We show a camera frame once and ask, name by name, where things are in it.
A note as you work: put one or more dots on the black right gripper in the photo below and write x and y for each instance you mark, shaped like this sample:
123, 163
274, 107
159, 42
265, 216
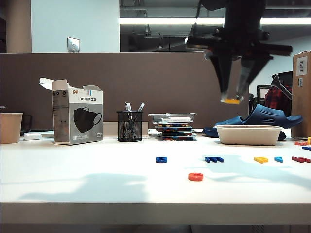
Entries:
243, 24

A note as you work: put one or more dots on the yellow letter u magnet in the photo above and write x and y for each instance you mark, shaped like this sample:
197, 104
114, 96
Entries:
232, 100

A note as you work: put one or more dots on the yellow letter p magnet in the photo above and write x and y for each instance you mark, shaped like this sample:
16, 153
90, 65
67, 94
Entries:
261, 159

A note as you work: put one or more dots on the orange letter c magnet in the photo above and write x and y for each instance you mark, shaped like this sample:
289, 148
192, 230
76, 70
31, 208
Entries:
195, 178

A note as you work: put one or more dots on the magnet letter blister pack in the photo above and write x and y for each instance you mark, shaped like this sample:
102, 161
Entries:
174, 126
176, 138
176, 132

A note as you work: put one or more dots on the blue letter m magnet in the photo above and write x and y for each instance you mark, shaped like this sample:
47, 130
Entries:
213, 159

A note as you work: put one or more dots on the orange letter w magnet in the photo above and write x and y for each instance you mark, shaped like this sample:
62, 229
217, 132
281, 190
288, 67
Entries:
300, 143

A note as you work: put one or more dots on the light blue letter r magnet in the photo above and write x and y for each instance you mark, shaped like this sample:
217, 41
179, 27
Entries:
278, 159

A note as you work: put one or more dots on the blue letter y magnet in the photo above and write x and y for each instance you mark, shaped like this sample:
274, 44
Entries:
306, 148

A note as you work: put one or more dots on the red letter h magnet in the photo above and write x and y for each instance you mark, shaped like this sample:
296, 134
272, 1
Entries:
300, 159

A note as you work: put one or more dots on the blue letter g magnet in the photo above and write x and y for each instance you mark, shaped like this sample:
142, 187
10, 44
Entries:
161, 159

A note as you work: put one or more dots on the brown paper cup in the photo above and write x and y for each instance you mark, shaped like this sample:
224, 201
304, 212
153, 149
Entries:
10, 128

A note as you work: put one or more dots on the computer monitor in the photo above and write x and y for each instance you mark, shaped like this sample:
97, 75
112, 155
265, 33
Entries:
262, 93

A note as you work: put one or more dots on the black office chair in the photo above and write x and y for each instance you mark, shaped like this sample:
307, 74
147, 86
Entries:
281, 77

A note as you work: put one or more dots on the red plaid shirt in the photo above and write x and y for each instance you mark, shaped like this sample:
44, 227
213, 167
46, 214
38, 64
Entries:
277, 99

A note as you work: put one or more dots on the navy blue rubber slipper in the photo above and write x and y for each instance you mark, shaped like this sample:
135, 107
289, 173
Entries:
264, 113
227, 121

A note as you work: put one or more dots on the beige pulp tray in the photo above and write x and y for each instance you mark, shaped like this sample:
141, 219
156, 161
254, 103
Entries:
247, 135

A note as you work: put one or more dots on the brown cardboard box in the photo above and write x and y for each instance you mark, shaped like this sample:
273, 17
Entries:
301, 109

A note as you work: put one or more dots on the clear plastic tray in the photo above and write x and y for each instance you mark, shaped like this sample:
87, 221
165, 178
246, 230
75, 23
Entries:
154, 118

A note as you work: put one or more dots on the brown desk divider panel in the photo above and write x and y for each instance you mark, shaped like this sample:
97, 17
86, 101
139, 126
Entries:
121, 80

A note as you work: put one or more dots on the black mesh pen holder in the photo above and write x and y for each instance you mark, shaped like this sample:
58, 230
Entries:
129, 130

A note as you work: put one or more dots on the grey face mask box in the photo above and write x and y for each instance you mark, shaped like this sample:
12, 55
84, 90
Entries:
84, 121

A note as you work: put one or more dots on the white earbuds case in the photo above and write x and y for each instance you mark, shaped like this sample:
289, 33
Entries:
31, 136

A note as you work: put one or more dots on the metal wall switch plate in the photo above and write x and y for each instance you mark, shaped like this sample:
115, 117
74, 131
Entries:
73, 44

